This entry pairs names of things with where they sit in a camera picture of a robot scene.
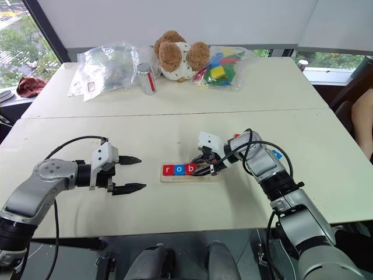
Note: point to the dark rounded grey shape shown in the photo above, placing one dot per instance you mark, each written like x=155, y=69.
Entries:
x=148, y=262
x=223, y=261

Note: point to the person's bare leg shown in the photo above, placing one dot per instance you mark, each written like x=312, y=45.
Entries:
x=362, y=122

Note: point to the red letter block b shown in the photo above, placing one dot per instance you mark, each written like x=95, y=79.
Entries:
x=189, y=169

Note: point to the clear plastic bag dark contents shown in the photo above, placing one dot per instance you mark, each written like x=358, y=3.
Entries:
x=102, y=73

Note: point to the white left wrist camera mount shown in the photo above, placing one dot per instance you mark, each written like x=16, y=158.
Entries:
x=103, y=153

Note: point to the dark brown chair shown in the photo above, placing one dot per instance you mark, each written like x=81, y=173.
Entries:
x=344, y=111

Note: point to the plastic bag of coloured blocks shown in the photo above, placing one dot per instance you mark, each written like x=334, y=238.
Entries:
x=221, y=70

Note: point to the red letter block r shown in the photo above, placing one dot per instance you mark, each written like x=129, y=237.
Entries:
x=167, y=170

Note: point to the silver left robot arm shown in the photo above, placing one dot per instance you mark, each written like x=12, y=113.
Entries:
x=35, y=186

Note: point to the brown and white plush toy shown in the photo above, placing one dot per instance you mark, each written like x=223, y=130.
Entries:
x=177, y=64

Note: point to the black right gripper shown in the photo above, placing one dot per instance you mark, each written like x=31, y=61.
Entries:
x=220, y=161

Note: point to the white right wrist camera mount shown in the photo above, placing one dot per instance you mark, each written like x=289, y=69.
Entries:
x=209, y=140

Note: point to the wooden letter tray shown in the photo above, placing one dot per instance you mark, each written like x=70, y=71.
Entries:
x=175, y=178

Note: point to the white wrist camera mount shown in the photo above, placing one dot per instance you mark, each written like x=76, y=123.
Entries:
x=103, y=153
x=209, y=140

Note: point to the blue letter block o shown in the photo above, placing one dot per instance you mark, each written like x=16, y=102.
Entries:
x=178, y=170

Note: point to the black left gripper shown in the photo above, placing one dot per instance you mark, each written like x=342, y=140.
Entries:
x=105, y=178

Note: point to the white paper cup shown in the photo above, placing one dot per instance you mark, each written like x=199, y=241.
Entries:
x=303, y=65

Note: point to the silver can with red label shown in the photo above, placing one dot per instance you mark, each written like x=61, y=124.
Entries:
x=147, y=80

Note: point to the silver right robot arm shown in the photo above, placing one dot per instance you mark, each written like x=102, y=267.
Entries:
x=306, y=221

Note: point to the dark red cloth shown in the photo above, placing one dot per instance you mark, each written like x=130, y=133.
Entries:
x=29, y=86

